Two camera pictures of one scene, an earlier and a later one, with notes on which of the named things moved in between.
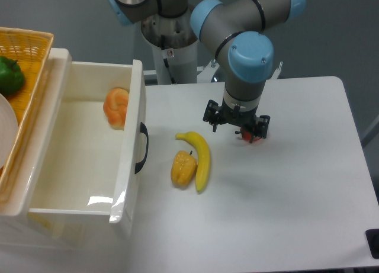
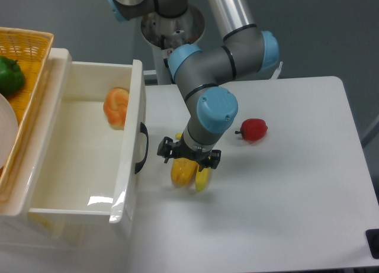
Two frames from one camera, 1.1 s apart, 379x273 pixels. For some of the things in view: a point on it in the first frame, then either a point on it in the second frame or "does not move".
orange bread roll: [115, 106] does not move
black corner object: [372, 235] does not move
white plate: [9, 130] does not move
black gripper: [215, 113] -> [167, 148]
